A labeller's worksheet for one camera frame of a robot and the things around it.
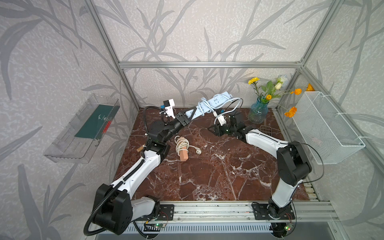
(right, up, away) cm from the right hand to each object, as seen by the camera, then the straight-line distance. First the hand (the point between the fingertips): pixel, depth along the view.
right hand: (209, 126), depth 88 cm
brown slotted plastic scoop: (+42, -3, +16) cm, 45 cm away
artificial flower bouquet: (+40, +22, +5) cm, 46 cm away
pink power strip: (-15, -16, 0) cm, 23 cm away
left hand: (-7, +8, -23) cm, 26 cm away
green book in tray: (-52, +3, -20) cm, 56 cm away
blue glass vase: (+35, +10, +16) cm, 40 cm away
